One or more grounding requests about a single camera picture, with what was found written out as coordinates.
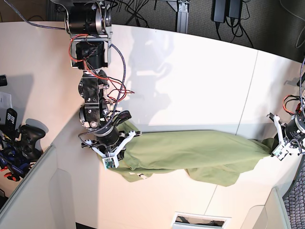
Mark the white cable grommet tray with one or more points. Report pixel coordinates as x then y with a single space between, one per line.
196 221

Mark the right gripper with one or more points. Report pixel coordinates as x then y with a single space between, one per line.
111 143

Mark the grey partition panel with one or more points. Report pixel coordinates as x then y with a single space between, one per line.
43 199
271 215

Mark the aluminium frame post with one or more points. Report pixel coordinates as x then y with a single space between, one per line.
182 9

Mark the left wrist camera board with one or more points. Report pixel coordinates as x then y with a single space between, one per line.
279 152

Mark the black remote control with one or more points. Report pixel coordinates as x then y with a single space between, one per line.
10 123

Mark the green t-shirt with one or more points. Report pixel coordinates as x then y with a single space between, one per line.
206 155

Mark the black power adapter right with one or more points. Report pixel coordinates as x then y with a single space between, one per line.
235 9

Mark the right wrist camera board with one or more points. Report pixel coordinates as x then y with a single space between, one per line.
108 163

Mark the black power adapter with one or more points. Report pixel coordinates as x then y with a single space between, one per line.
219 10
235 9

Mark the blue orange clamp tools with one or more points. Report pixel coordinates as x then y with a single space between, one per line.
12 159

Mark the black power adapter left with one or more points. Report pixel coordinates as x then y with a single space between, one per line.
219 10

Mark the white paper sheet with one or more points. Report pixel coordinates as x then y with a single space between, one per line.
5 100

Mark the grey partition panel left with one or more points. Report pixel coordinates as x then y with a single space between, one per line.
43 199

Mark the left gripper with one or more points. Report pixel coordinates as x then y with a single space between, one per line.
291 136

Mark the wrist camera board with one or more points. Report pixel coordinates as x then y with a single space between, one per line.
279 152
108 163

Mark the grey partition panel right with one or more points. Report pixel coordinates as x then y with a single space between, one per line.
271 215

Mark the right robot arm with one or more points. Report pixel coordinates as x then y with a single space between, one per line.
89 25

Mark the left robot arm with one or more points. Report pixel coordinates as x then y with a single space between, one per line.
300 109

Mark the black game controller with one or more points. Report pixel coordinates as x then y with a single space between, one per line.
29 137

